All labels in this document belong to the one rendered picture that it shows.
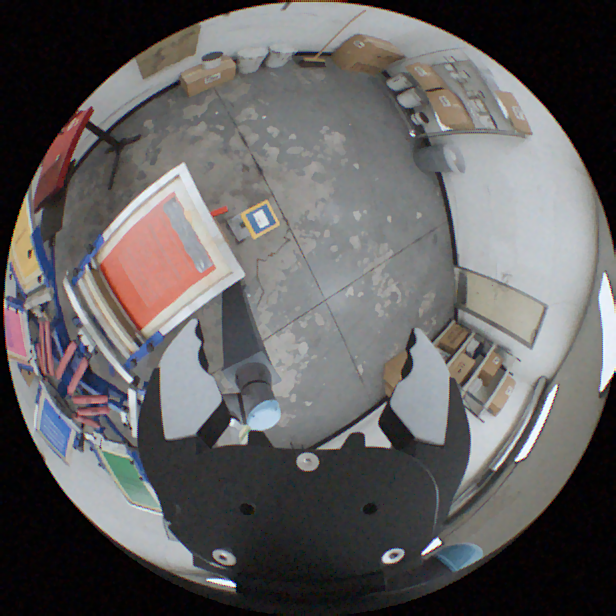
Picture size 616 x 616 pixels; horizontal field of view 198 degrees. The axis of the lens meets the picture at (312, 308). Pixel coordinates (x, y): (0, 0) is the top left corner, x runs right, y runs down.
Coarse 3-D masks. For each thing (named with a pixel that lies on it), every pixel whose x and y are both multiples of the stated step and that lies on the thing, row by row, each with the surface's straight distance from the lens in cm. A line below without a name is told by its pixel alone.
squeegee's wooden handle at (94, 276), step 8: (88, 272) 105; (96, 272) 106; (96, 280) 103; (96, 288) 102; (104, 288) 104; (104, 296) 101; (104, 304) 101; (112, 304) 103; (112, 312) 100; (120, 312) 104; (120, 320) 101; (120, 328) 101; (128, 328) 102; (128, 336) 100; (136, 336) 104
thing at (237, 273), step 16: (176, 176) 93; (144, 192) 95; (192, 192) 87; (128, 208) 98; (112, 224) 102; (208, 224) 85; (224, 240) 84; (224, 256) 85; (240, 272) 86; (208, 288) 91; (224, 288) 88; (96, 304) 118; (192, 304) 91; (176, 320) 95; (112, 336) 116; (128, 352) 116
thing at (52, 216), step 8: (72, 160) 161; (72, 168) 155; (64, 184) 156; (64, 192) 152; (56, 200) 160; (64, 200) 148; (48, 208) 170; (56, 208) 156; (48, 216) 167; (56, 216) 153; (48, 224) 164; (56, 224) 151; (40, 232) 177; (48, 232) 162; (56, 232) 150; (56, 288) 161; (56, 296) 161; (56, 304) 160; (56, 312) 163; (64, 320) 165; (64, 328) 164; (64, 336) 164; (64, 344) 169
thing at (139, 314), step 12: (180, 240) 90; (192, 264) 90; (192, 276) 91; (204, 276) 90; (132, 288) 102; (180, 288) 93; (120, 300) 108; (132, 300) 104; (168, 300) 97; (132, 312) 106; (144, 312) 103; (156, 312) 101; (144, 324) 106
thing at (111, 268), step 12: (180, 204) 91; (144, 216) 97; (156, 216) 94; (132, 228) 99; (144, 228) 96; (120, 240) 103; (120, 252) 103; (108, 264) 108; (120, 264) 103; (108, 276) 109; (120, 276) 104; (120, 288) 106
